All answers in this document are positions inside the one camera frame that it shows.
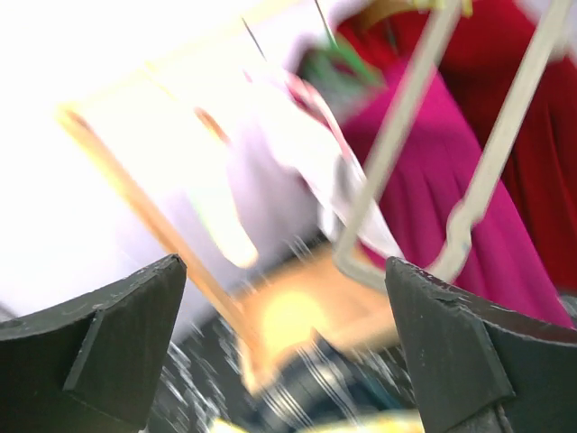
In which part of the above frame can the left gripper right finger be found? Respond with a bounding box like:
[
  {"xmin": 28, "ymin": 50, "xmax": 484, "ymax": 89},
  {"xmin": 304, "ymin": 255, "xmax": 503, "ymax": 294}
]
[{"xmin": 385, "ymin": 258, "xmax": 576, "ymax": 432}]

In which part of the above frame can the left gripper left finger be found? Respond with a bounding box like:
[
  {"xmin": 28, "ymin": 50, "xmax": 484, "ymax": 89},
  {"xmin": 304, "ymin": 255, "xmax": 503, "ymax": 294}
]
[{"xmin": 1, "ymin": 254, "xmax": 187, "ymax": 433}]

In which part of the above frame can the floral pastel garment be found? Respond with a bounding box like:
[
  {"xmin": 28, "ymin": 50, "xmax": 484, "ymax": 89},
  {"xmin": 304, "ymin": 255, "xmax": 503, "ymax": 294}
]
[{"xmin": 208, "ymin": 410, "xmax": 425, "ymax": 433}]

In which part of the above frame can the navy plaid skirt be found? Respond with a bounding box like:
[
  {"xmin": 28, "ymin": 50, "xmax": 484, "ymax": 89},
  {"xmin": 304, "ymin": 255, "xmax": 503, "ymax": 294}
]
[{"xmin": 243, "ymin": 336, "xmax": 417, "ymax": 432}]

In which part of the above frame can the magenta skirt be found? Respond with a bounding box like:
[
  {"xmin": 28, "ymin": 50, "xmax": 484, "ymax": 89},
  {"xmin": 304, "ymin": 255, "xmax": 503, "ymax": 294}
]
[{"xmin": 315, "ymin": 49, "xmax": 573, "ymax": 326}]

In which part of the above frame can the white garment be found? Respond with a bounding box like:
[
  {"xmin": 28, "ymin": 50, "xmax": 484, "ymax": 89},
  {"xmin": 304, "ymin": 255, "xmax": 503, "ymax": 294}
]
[{"xmin": 243, "ymin": 67, "xmax": 402, "ymax": 258}]

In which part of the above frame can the grey hanger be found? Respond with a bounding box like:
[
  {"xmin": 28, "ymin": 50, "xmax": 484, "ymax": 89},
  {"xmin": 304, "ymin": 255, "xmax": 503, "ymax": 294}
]
[{"xmin": 332, "ymin": 0, "xmax": 573, "ymax": 290}]

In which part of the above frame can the green hanger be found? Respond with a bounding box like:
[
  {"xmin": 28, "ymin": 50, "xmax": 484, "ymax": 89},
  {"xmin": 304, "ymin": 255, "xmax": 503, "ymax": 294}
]
[{"xmin": 314, "ymin": 0, "xmax": 380, "ymax": 86}]

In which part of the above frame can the pink hanger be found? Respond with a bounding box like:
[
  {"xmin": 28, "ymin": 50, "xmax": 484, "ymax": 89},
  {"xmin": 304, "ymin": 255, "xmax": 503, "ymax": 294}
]
[{"xmin": 244, "ymin": 70, "xmax": 356, "ymax": 173}]

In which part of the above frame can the red skirt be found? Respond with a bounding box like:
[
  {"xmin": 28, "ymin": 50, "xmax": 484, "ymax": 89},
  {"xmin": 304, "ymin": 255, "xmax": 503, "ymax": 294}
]
[{"xmin": 335, "ymin": 0, "xmax": 577, "ymax": 290}]

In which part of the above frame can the wooden clothes rack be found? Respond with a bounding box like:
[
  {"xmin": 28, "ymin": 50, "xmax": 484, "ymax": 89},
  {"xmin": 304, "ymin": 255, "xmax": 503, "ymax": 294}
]
[{"xmin": 53, "ymin": 0, "xmax": 400, "ymax": 393}]

